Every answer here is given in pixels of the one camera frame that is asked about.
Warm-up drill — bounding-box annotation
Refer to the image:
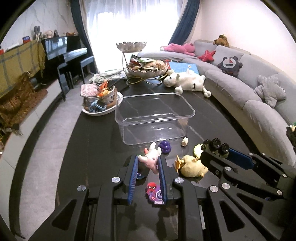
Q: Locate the black brick toy car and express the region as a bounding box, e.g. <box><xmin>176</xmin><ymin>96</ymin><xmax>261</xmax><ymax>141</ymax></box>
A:
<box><xmin>201</xmin><ymin>138</ymin><xmax>230</xmax><ymax>158</ymax></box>

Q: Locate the purple Spider-Man toy camera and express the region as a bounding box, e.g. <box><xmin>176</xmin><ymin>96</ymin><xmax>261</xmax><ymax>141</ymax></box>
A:
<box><xmin>145</xmin><ymin>182</ymin><xmax>164</xmax><ymax>205</ymax></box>

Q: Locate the yellow chick plush toy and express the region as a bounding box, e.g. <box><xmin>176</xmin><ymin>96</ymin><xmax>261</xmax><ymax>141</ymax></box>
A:
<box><xmin>175</xmin><ymin>155</ymin><xmax>208</xmax><ymax>178</ymax></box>

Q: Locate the small cream pig figurine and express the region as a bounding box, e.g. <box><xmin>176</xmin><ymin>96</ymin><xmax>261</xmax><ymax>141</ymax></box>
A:
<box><xmin>181</xmin><ymin>137</ymin><xmax>189</xmax><ymax>147</ymax></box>

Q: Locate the pink rabbit figurine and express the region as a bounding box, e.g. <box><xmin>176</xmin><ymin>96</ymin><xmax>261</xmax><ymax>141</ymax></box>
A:
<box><xmin>138</xmin><ymin>142</ymin><xmax>162</xmax><ymax>174</ymax></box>

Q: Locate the purple grape toy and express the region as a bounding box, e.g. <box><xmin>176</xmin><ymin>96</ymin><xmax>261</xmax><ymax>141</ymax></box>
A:
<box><xmin>158</xmin><ymin>141</ymin><xmax>171</xmax><ymax>155</ymax></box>

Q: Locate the cream cookie sheep keychain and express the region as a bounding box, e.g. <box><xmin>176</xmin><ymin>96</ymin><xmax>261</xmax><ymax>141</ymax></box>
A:
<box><xmin>193</xmin><ymin>144</ymin><xmax>203</xmax><ymax>159</ymax></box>

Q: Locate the white plate with clutter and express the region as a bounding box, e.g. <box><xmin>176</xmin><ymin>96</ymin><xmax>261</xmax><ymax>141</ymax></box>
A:
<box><xmin>80</xmin><ymin>80</ymin><xmax>123</xmax><ymax>116</ymax></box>

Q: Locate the grey curved sofa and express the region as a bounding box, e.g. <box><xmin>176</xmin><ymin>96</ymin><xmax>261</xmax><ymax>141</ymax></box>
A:
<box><xmin>139</xmin><ymin>40</ymin><xmax>295</xmax><ymax>166</ymax></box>

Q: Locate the grey star cushion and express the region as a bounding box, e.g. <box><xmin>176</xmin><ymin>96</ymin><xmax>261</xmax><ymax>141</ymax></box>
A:
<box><xmin>254</xmin><ymin>74</ymin><xmax>287</xmax><ymax>108</ymax></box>

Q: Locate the clear plastic storage bin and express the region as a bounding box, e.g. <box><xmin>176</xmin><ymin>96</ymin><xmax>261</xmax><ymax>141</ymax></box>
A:
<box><xmin>115</xmin><ymin>92</ymin><xmax>195</xmax><ymax>146</ymax></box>

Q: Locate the white sheep plush toy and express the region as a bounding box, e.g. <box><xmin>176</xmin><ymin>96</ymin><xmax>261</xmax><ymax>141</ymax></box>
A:
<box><xmin>163</xmin><ymin>69</ymin><xmax>211</xmax><ymax>98</ymax></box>

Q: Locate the dark gear-shaped cushion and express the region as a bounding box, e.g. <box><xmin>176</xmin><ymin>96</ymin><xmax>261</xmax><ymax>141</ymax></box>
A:
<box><xmin>217</xmin><ymin>56</ymin><xmax>243</xmax><ymax>77</ymax></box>

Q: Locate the blue picture book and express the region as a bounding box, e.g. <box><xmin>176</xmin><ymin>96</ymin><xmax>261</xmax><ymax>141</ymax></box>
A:
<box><xmin>169</xmin><ymin>61</ymin><xmax>199</xmax><ymax>74</ymax></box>

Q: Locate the silver lotus fruit stand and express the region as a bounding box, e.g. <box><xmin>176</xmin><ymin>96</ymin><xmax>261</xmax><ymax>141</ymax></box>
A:
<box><xmin>116</xmin><ymin>42</ymin><xmax>169</xmax><ymax>86</ymax></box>

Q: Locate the red star plush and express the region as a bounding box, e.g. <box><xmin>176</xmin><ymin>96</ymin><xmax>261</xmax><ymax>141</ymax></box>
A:
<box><xmin>198</xmin><ymin>50</ymin><xmax>216</xmax><ymax>62</ymax></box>

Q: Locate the pink plush toy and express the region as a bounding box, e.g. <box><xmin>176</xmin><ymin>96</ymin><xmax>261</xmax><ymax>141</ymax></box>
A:
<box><xmin>160</xmin><ymin>43</ymin><xmax>196</xmax><ymax>56</ymax></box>

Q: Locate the brown teddy bear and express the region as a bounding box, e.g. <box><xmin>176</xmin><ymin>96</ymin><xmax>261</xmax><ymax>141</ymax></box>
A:
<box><xmin>213</xmin><ymin>35</ymin><xmax>230</xmax><ymax>48</ymax></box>

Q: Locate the piano bench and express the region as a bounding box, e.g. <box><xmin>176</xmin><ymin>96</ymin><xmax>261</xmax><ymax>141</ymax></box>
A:
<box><xmin>57</xmin><ymin>54</ymin><xmax>94</xmax><ymax>100</ymax></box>

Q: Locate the dark blue curtain right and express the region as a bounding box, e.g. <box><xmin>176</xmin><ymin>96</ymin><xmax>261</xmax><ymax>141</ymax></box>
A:
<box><xmin>169</xmin><ymin>0</ymin><xmax>201</xmax><ymax>45</ymax></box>

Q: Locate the dark blue curtain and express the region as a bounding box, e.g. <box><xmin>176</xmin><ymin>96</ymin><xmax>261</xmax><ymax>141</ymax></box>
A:
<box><xmin>169</xmin><ymin>0</ymin><xmax>201</xmax><ymax>45</ymax></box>
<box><xmin>70</xmin><ymin>0</ymin><xmax>99</xmax><ymax>75</ymax></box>

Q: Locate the brown patterned throw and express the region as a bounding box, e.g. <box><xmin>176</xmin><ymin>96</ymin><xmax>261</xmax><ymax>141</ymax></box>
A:
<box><xmin>1</xmin><ymin>73</ymin><xmax>48</xmax><ymax>129</ymax></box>

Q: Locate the black upright piano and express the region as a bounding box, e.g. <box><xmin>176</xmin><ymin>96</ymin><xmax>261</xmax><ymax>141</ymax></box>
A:
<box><xmin>41</xmin><ymin>35</ymin><xmax>87</xmax><ymax>83</ymax></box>

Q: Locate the yellow plaid blanket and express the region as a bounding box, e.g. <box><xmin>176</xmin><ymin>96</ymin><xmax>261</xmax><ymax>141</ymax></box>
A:
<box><xmin>0</xmin><ymin>40</ymin><xmax>46</xmax><ymax>96</ymax></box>

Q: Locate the dark blue curtain left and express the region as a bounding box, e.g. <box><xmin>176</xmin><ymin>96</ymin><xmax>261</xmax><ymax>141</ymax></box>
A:
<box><xmin>70</xmin><ymin>0</ymin><xmax>99</xmax><ymax>75</ymax></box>

